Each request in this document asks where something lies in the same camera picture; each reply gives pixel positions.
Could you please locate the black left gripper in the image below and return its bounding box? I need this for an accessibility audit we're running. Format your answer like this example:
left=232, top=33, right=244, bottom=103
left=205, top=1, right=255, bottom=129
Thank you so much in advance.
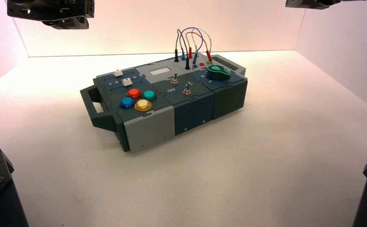
left=7, top=0, right=95, bottom=30

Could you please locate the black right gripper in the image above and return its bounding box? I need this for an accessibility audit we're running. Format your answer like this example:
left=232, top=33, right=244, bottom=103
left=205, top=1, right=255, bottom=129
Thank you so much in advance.
left=285, top=0, right=367, bottom=10

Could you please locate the red round push button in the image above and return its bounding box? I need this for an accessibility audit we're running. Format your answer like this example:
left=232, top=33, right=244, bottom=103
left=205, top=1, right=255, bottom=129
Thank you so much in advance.
left=127, top=88, right=142, bottom=100

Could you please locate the blue round push button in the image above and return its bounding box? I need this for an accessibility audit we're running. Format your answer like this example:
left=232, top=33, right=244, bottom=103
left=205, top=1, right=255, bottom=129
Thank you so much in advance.
left=119, top=96, right=136, bottom=110

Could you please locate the teal round push button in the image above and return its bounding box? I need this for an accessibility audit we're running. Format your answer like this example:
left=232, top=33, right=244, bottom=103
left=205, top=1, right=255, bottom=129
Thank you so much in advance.
left=142, top=90, right=157, bottom=102

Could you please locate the yellow round push button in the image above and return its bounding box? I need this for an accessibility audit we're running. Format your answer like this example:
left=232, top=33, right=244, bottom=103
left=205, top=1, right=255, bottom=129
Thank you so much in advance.
left=134, top=99, right=153, bottom=113

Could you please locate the green rotary knob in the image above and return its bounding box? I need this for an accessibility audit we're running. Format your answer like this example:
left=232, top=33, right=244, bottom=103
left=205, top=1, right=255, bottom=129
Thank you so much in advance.
left=206, top=65, right=231, bottom=81

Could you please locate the dark teal grey control box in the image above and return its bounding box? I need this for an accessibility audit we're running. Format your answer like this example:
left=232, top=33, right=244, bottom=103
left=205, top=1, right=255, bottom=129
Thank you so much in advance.
left=79, top=53, right=249, bottom=155

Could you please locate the red plug jumper cable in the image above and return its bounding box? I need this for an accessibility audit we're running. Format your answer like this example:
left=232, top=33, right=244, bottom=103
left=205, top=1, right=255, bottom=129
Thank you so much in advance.
left=184, top=31, right=214, bottom=63

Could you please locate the black plug jumper cable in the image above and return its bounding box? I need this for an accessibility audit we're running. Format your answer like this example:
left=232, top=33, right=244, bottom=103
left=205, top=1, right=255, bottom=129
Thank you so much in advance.
left=174, top=28, right=192, bottom=70

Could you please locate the blue plug jumper cable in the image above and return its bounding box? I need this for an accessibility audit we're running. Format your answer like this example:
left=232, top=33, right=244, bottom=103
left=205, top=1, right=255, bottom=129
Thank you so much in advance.
left=179, top=26, right=213, bottom=64

